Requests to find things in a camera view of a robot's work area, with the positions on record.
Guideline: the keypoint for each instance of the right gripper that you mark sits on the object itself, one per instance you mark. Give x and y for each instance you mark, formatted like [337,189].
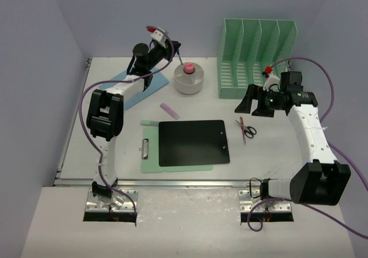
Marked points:
[253,92]

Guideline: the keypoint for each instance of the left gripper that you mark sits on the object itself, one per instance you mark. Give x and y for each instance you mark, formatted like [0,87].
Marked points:
[173,49]

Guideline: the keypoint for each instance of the black handled scissors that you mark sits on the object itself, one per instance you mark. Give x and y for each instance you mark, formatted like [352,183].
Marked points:
[250,131]

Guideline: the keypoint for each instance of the pink glue bottle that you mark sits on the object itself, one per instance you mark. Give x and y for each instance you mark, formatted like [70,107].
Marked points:
[189,68]

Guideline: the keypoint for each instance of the green highlighter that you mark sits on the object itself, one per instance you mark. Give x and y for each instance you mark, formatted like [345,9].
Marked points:
[149,123]

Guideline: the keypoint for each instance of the black clipboard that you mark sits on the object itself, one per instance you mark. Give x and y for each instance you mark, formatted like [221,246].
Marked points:
[190,143]

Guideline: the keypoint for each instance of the red pen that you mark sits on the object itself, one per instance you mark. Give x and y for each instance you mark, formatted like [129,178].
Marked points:
[243,130]

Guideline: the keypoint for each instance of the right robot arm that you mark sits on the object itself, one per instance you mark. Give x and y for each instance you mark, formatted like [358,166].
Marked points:
[322,178]

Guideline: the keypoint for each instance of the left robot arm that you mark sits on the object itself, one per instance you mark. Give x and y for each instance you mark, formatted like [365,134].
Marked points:
[105,116]

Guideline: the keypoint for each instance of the white round desk organizer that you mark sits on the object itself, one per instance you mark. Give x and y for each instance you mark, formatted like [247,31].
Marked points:
[189,84]

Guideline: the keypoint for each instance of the blue clipboard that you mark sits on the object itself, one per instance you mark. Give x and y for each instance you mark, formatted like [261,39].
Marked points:
[158,81]

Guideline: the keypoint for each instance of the purple highlighter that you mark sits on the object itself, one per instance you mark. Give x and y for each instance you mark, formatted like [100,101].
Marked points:
[170,111]

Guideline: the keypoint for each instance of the green file rack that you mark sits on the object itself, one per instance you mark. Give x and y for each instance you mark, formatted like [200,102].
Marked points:
[247,47]

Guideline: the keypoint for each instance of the green clipboard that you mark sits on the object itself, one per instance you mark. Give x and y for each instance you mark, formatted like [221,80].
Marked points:
[150,155]

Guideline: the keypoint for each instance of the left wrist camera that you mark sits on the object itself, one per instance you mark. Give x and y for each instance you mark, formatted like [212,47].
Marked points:
[157,36]

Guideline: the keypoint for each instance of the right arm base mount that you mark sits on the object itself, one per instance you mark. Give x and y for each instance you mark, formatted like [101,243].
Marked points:
[280,211]

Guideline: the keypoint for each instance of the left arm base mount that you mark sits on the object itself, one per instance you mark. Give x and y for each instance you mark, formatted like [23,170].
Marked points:
[118,208]

